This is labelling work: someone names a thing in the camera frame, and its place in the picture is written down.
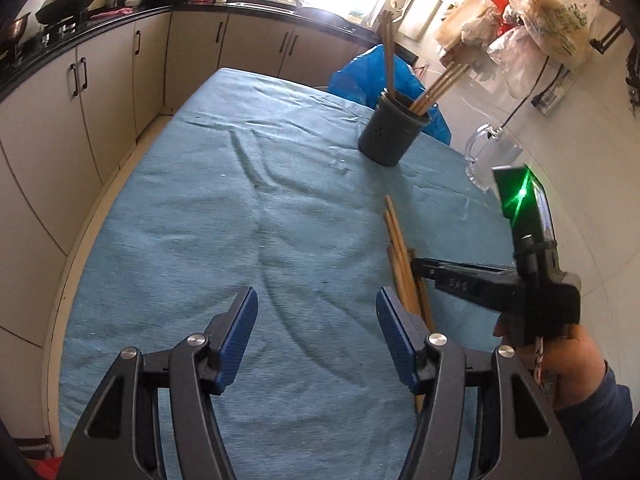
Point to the large clear plastic bag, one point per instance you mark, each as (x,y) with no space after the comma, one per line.
(520,60)

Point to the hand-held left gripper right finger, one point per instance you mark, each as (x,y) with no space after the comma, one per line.
(395,340)

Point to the person's right hand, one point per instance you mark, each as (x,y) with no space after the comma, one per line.
(575,365)

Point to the clear glass mug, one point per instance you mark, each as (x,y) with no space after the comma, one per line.
(492,160)

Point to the red plastic object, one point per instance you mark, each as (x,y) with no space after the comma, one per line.
(47,470)

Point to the white printed plastic bag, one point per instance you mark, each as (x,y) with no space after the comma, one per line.
(555,20)

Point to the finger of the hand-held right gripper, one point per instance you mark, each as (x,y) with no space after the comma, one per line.
(470,265)
(425,272)

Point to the light wooden chopstick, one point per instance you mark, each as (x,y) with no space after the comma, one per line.
(432,86)
(447,90)
(437,87)
(400,240)
(443,88)
(395,260)

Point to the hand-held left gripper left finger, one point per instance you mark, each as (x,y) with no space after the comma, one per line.
(240,340)

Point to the blue plastic bag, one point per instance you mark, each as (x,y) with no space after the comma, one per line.
(360,75)

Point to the steel pot with lid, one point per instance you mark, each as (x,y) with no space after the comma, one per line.
(15,30)

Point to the person's right forearm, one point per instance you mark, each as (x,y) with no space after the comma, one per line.
(595,425)

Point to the beige lower cabinets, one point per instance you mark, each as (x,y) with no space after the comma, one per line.
(45,125)

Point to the blue tablecloth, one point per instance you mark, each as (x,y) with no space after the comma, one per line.
(225,210)

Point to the dark brown chopstick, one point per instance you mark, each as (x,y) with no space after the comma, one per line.
(385,55)
(393,55)

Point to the brown paper bag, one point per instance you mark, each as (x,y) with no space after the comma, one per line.
(465,25)

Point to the black kitchen countertop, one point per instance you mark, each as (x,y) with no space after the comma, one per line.
(250,10)

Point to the white cutting board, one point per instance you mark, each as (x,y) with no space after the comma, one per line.
(420,17)

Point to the brown wooden chopstick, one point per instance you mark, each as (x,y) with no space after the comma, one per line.
(425,305)

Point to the grey chopstick holder cup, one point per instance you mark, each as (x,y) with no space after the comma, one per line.
(387,135)

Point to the black gas stove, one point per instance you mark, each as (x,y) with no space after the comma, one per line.
(55,30)

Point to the white wall socket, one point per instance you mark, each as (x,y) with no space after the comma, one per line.
(552,95)

